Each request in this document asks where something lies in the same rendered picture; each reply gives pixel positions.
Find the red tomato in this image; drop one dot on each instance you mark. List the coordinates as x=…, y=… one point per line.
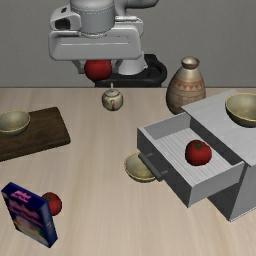
x=54, y=203
x=198, y=152
x=98, y=70

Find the small painted teapot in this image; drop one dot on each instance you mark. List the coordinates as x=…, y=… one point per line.
x=112, y=99

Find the porcelain bowl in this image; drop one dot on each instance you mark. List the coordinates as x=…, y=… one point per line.
x=13, y=121
x=136, y=168
x=242, y=110

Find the grey cabinet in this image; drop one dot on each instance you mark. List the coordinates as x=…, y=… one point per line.
x=230, y=150

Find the brown patterned vase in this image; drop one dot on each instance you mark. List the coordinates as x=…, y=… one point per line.
x=185, y=88

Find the blue carton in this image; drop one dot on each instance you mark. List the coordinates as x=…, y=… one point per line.
x=30, y=215

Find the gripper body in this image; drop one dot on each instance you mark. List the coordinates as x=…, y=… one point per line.
x=96, y=46

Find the open grey drawer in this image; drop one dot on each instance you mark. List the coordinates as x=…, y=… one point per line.
x=200, y=180

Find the brown wooden cutting board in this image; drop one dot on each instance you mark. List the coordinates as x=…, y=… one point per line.
x=43, y=133

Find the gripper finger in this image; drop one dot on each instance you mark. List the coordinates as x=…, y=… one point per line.
x=81, y=66
x=115, y=66

